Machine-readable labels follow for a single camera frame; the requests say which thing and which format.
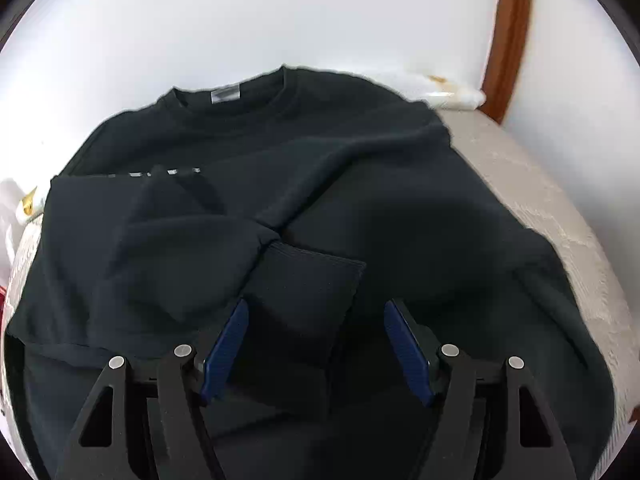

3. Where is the black sweatshirt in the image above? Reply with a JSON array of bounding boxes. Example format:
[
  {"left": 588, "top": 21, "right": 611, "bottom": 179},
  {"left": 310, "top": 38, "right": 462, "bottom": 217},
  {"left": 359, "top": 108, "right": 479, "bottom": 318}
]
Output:
[{"left": 4, "top": 68, "right": 614, "bottom": 479}]

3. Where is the white Miniso plastic bag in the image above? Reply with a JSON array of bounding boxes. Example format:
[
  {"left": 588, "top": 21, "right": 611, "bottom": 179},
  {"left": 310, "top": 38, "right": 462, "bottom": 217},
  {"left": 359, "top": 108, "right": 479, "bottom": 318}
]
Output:
[{"left": 0, "top": 180, "right": 24, "bottom": 288}]

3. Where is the brown wooden door frame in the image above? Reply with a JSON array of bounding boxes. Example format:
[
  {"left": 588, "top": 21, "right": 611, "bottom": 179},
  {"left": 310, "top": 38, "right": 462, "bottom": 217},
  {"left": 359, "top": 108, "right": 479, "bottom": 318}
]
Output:
[{"left": 480, "top": 0, "right": 532, "bottom": 124}]

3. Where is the striped quilted mattress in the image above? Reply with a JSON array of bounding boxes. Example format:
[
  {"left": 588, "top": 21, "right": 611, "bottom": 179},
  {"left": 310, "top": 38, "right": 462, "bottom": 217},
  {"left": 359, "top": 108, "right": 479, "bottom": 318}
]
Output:
[{"left": 0, "top": 106, "right": 640, "bottom": 480}]

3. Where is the white yellow-patterned bed sheet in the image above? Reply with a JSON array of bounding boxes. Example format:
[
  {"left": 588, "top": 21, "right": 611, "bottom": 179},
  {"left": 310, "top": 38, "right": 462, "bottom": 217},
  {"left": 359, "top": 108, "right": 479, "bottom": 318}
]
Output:
[{"left": 14, "top": 70, "right": 487, "bottom": 226}]

